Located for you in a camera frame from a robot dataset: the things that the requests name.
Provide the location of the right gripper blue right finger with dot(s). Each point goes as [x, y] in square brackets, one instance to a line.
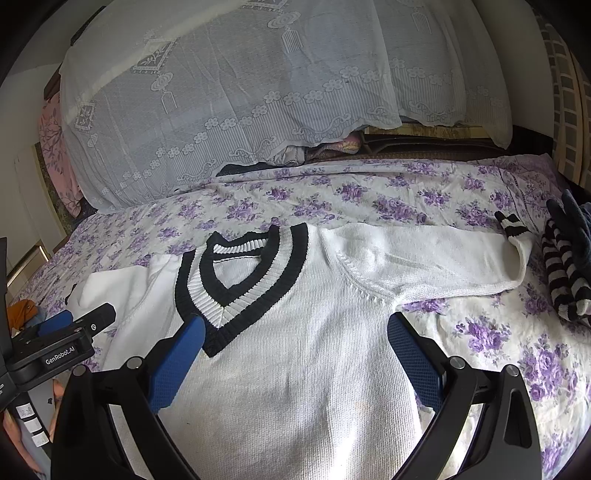
[505, 444]

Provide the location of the person's left hand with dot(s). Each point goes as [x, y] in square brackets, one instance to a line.
[30, 423]

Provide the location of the purple floral bed sheet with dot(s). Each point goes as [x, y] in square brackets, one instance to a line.
[518, 326]

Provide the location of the black white striped garment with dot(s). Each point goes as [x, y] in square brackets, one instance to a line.
[566, 254]

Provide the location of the white lace cover cloth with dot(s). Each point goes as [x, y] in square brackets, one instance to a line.
[158, 97]

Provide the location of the beige checked curtain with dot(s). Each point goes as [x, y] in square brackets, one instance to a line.
[571, 94]

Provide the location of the folded blankets under lace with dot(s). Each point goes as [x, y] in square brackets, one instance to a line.
[410, 141]

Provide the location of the pink floral cloth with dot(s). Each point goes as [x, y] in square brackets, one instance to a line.
[56, 158]

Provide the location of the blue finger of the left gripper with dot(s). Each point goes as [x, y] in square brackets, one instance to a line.
[55, 323]

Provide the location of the white knit v-neck sweater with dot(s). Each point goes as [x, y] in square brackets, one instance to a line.
[297, 379]

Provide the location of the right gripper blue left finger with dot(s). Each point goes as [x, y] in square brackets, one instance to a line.
[86, 443]

